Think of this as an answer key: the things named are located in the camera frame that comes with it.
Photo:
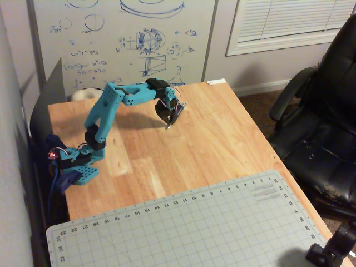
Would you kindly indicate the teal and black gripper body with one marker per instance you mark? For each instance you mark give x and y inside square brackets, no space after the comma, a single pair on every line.
[164,112]

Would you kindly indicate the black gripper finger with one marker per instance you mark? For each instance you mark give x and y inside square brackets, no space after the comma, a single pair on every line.
[176,113]
[163,111]

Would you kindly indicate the dark blue ballpoint pen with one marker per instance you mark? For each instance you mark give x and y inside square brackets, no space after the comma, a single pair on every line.
[170,124]

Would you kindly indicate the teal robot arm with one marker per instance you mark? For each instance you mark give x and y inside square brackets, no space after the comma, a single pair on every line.
[105,111]

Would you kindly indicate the whiteboard with blue drawings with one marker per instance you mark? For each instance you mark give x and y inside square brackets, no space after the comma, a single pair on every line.
[122,41]

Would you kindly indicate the white round object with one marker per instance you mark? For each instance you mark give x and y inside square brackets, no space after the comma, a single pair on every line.
[83,94]

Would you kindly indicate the white baseboard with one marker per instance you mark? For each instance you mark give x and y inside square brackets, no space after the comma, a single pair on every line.
[261,86]

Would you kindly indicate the dark grey leaning panel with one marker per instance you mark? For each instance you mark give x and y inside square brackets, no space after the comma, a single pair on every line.
[51,94]

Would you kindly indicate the grey gridded cutting mat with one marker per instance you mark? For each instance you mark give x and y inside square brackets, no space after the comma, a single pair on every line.
[183,231]

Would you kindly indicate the dark blue base clamp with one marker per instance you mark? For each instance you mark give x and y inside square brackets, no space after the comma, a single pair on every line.
[66,180]

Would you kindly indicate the white window blinds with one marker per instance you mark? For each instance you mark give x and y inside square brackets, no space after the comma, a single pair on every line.
[292,16]

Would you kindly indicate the black leather office chair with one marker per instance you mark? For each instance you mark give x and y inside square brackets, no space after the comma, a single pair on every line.
[325,133]

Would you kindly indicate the white window frame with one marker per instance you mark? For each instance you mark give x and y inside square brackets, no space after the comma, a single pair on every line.
[278,46]

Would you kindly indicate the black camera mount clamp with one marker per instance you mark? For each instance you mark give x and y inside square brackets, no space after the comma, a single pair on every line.
[331,249]

